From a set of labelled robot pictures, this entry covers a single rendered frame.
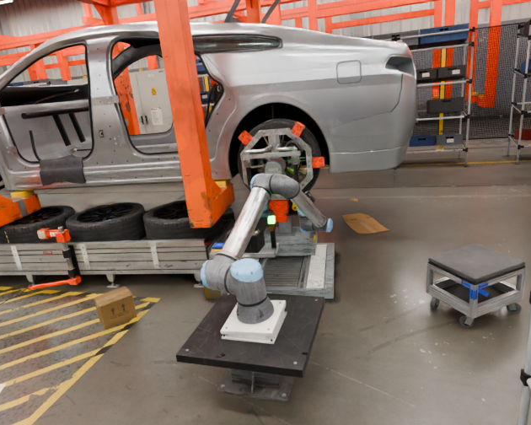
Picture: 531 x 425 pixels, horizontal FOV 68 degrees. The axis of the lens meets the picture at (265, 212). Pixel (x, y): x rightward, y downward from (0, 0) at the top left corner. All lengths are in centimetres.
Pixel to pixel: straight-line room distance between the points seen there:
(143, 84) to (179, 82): 516
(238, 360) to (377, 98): 204
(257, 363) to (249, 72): 208
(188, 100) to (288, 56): 84
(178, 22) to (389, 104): 153
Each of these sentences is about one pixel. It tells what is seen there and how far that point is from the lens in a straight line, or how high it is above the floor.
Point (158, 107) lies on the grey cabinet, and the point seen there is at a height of 125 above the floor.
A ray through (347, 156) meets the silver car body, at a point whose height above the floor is 87.
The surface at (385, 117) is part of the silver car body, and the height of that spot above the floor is 113.
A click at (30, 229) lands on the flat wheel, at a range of 393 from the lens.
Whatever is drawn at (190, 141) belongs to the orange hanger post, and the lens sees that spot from 272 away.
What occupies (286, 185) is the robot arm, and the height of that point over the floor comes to 90.
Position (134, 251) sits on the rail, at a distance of 326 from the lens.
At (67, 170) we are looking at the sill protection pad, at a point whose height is 90.
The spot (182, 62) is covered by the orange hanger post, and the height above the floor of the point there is 162.
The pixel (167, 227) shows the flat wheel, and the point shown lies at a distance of 318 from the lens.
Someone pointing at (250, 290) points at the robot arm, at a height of 53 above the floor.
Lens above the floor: 144
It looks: 18 degrees down
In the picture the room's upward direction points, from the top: 6 degrees counter-clockwise
